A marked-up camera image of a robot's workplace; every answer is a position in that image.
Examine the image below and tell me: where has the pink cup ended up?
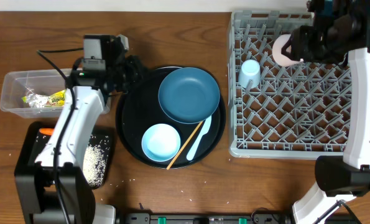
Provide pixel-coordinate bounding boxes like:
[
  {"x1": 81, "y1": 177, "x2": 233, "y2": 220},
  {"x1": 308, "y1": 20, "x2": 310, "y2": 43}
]
[{"x1": 272, "y1": 34, "x2": 303, "y2": 67}]

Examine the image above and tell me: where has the yellow snack wrapper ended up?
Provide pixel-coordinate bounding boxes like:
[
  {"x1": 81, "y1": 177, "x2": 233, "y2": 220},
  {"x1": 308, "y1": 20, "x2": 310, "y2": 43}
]
[{"x1": 22, "y1": 90, "x2": 66, "y2": 108}]

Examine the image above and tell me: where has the dark blue plate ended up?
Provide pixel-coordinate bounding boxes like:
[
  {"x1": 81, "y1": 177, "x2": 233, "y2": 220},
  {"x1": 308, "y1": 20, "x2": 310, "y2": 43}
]
[{"x1": 157, "y1": 67, "x2": 220, "y2": 124}]

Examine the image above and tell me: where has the light blue bowl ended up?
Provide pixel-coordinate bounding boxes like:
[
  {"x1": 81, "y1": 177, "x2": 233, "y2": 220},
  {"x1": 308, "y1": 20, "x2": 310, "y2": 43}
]
[{"x1": 141, "y1": 123, "x2": 181, "y2": 162}]

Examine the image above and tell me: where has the light blue cup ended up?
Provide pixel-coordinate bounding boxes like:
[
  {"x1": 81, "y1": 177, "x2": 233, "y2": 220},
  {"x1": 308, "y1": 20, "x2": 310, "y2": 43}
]
[{"x1": 238, "y1": 60, "x2": 261, "y2": 88}]

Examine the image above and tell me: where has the wooden chopstick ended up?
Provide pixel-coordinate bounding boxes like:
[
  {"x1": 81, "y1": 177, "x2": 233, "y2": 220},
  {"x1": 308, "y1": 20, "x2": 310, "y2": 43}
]
[{"x1": 166, "y1": 121, "x2": 203, "y2": 170}]

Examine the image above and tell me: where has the orange carrot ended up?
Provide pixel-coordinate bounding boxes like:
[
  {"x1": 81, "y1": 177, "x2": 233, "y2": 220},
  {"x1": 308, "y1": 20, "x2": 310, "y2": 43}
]
[{"x1": 39, "y1": 128, "x2": 54, "y2": 136}]

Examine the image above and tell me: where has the light blue plastic spoon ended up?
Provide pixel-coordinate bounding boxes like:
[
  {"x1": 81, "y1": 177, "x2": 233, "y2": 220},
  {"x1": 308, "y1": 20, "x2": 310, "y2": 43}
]
[{"x1": 186, "y1": 116, "x2": 212, "y2": 161}]

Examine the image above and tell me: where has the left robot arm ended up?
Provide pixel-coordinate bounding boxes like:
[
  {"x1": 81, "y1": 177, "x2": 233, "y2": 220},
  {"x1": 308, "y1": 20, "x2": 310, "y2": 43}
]
[{"x1": 14, "y1": 34, "x2": 147, "y2": 223}]

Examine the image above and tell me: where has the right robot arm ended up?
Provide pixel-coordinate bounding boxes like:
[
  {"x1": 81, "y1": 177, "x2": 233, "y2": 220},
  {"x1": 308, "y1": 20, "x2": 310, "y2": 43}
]
[{"x1": 274, "y1": 1, "x2": 370, "y2": 223}]

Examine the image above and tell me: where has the grey dishwasher rack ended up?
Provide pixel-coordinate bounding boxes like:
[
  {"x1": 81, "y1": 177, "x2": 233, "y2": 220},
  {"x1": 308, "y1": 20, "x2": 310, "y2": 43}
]
[{"x1": 227, "y1": 11, "x2": 351, "y2": 160}]

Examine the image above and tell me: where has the round black tray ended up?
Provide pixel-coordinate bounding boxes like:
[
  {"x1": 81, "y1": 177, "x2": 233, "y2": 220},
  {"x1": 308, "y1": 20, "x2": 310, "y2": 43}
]
[{"x1": 116, "y1": 67, "x2": 226, "y2": 169}]

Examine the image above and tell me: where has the clear plastic bin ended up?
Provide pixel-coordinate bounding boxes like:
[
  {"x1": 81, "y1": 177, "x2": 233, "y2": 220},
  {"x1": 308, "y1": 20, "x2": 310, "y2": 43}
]
[{"x1": 0, "y1": 69, "x2": 65, "y2": 118}]

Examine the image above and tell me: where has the pile of white rice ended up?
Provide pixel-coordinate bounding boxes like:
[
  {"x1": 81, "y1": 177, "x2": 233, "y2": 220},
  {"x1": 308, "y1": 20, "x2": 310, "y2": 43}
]
[{"x1": 83, "y1": 140, "x2": 110, "y2": 189}]

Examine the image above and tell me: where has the black rectangular tray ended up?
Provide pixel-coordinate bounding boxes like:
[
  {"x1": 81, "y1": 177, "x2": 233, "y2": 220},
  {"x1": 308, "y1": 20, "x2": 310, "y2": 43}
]
[{"x1": 14, "y1": 121, "x2": 115, "y2": 190}]

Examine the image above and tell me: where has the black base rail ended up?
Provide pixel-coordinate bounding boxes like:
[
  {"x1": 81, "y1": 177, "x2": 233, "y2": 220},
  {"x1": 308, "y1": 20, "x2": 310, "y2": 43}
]
[{"x1": 115, "y1": 210, "x2": 295, "y2": 224}]

